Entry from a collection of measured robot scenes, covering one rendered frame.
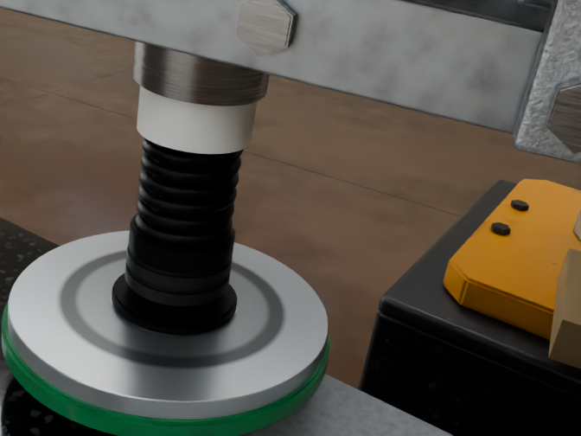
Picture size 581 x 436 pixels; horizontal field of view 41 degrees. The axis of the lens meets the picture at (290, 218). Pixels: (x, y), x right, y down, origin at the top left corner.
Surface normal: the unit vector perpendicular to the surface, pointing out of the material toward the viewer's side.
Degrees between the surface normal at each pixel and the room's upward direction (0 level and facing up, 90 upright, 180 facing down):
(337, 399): 0
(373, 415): 0
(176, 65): 90
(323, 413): 0
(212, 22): 90
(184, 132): 90
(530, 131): 90
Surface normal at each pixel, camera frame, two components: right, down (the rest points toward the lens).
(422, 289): 0.16, -0.90
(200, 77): 0.06, 0.43
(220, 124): 0.43, 0.44
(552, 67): -0.22, 0.37
